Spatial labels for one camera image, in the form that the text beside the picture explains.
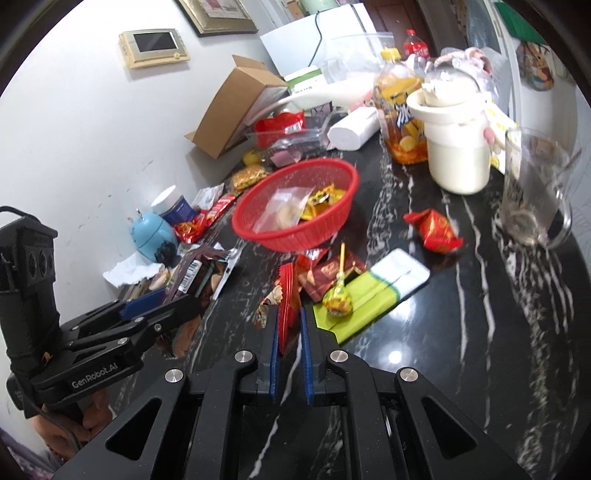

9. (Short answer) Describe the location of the yellow lollipop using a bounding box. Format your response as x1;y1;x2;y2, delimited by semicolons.
322;243;353;317

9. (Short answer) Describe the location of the brown snack packet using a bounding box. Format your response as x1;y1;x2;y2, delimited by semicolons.
295;248;367;303

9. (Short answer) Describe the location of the dark chocolate snack bag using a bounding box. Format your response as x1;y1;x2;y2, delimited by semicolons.
161;245;242;305

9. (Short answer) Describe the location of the green white tissue pack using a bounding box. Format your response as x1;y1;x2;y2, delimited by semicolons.
314;249;431;344

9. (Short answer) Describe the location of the red gold candy wrapper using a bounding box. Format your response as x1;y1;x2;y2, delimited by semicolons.
403;209;464;255

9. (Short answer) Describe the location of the red snack packet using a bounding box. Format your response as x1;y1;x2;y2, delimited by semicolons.
277;262;301;356

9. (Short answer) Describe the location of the left human hand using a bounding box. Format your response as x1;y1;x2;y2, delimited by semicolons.
30;390;113;460

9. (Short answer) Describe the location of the crumpled white tissue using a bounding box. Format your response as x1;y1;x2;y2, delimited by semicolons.
102;252;163;288

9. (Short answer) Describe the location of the red snack packets pile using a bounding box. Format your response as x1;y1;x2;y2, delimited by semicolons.
173;193;238;244

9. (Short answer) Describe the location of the white lid blue jar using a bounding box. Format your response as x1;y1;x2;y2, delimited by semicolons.
150;185;197;227

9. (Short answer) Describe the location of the red plastic basket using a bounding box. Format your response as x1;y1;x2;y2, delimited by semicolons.
231;158;360;252

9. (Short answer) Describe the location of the yellow noodle snack packet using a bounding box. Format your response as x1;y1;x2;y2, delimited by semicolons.
231;165;269;192

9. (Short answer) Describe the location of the yellow round fruit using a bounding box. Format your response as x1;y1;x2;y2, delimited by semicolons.
242;149;263;166

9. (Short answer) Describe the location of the clear plastic tray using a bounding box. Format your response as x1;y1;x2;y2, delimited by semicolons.
245;112;334;166

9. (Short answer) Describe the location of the white paper roll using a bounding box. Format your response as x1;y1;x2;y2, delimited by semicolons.
328;106;380;151

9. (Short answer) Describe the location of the red bag in tray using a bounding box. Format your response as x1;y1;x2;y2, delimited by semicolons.
252;111;304;149

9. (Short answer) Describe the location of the orange drink bottle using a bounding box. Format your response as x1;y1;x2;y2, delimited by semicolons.
373;47;428;165

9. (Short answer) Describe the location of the glass mug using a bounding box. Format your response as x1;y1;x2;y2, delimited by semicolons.
500;128;574;249

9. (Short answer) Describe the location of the brown cardboard box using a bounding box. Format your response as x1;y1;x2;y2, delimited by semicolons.
185;55;287;159

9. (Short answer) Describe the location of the green white carton box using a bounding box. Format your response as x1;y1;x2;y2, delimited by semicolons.
283;66;328;94

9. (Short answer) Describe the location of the cream ceramic jar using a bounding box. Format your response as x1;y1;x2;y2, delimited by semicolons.
407;71;491;195

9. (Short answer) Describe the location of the white mini fridge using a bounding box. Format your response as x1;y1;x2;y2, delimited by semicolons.
260;3;377;76

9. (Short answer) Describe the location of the framed picture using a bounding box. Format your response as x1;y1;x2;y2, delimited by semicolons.
176;0;259;36

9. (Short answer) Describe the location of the red cola bottle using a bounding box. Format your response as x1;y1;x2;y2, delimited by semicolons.
403;29;431;60

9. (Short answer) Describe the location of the green tote bag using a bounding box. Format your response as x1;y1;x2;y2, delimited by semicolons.
494;1;546;44

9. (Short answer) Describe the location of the wall intercom panel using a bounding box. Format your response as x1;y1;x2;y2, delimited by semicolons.
119;29;190;69

